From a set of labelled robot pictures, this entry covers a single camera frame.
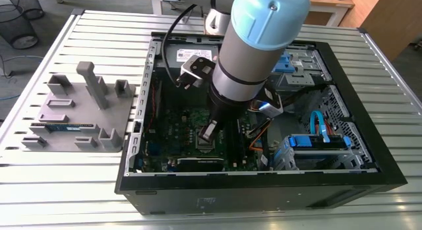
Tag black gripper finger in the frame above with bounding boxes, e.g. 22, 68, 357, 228
200, 119, 220, 142

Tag metal socket cover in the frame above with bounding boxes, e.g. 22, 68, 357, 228
196, 127, 221, 151

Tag CPU socket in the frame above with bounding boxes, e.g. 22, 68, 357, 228
195, 126, 221, 151

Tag green motherboard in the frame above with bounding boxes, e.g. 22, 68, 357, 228
141, 101, 263, 173

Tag black RAM slot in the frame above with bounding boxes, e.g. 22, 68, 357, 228
227, 127, 239, 168
236, 118, 248, 165

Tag black graphics card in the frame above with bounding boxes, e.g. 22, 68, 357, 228
176, 156, 225, 173

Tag grey power supply unit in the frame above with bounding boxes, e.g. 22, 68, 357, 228
153, 43, 221, 103

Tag white power supply label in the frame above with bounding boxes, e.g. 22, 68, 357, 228
176, 48, 219, 60

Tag hard disk in blue carrier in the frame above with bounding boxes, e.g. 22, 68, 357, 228
286, 134, 352, 151

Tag grey metal drive cage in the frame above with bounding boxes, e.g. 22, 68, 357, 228
273, 47, 334, 101

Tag black PC case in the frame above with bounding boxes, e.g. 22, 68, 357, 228
113, 31, 409, 216

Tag grey metal disk bay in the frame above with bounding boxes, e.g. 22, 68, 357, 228
273, 133, 377, 172

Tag grey parts rack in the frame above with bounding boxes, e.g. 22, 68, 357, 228
20, 61, 140, 154

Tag RAM stick blue label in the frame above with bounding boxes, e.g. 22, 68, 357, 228
30, 123, 96, 133

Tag wooden desk white legs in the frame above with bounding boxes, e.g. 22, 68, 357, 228
149, 0, 356, 27

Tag wooden cabinet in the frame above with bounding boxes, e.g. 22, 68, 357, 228
360, 0, 422, 63

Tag black mesh wastebasket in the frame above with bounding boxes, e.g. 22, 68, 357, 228
12, 0, 47, 20
0, 3, 40, 50

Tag orange data wire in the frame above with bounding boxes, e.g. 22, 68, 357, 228
248, 126, 277, 152

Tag black camera cable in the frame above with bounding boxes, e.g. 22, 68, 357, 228
163, 4, 197, 89

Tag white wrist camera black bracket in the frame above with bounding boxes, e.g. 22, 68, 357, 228
176, 54, 217, 89

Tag black cable bundle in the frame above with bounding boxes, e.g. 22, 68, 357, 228
247, 83, 330, 138

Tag blue data wire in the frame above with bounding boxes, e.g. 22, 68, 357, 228
309, 110, 332, 143

